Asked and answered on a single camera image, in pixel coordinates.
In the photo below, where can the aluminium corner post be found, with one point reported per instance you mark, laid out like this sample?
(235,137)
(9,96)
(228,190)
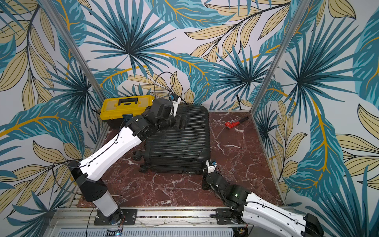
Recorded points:
(63,30)
(281,50)

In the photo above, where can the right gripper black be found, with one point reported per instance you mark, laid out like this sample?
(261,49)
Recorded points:
(208,177)

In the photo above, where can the black ribbed hard-shell suitcase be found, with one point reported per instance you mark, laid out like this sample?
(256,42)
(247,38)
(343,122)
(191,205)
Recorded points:
(179,150)

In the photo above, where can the right aluminium corner post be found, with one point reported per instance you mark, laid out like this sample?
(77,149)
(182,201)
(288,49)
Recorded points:
(281,50)

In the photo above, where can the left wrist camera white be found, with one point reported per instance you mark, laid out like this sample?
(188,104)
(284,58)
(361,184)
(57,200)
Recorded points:
(176,100)

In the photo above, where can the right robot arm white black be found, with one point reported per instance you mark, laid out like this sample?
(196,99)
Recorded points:
(246,207)

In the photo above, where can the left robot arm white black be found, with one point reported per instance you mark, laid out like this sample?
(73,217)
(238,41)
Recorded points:
(88,172)

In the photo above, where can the yellow and black toolbox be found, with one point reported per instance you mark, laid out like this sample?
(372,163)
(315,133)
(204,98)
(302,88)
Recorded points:
(115,111)

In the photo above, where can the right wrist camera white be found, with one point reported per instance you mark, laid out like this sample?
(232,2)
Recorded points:
(211,166)

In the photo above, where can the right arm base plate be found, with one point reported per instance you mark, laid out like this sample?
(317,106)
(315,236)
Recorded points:
(225,216)

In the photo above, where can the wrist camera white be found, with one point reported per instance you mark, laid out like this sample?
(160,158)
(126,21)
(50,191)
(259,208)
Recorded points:
(211,166)
(176,100)

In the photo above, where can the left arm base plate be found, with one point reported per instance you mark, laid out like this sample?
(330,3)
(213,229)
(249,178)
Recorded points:
(125,217)

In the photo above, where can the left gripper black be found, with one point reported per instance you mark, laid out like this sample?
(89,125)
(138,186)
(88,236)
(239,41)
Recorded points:
(178,125)

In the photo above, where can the left aluminium corner post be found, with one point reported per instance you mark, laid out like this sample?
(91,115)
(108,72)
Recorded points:
(63,30)

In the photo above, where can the red pipe wrench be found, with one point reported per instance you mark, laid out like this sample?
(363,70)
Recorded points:
(232,124)

